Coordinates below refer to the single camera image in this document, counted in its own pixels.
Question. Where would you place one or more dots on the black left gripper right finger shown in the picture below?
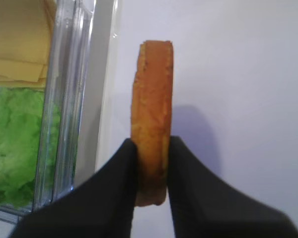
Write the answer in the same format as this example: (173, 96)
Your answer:
(204, 206)

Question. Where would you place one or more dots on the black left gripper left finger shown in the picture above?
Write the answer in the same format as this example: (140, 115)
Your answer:
(102, 207)

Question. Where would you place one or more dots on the bun front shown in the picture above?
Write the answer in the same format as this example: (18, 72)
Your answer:
(151, 116)

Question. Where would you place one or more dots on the green lettuce leaf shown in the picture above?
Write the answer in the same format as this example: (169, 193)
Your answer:
(20, 127)

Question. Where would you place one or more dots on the clear lettuce and cheese container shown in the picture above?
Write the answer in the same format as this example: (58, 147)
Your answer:
(63, 99)

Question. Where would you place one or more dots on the stacked yellow cheese slices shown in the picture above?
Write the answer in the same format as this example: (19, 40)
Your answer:
(26, 30)

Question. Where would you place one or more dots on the white paper liner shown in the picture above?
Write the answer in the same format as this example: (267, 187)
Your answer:
(235, 90)

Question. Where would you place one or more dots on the white metal tray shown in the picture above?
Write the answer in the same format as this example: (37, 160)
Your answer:
(94, 132)

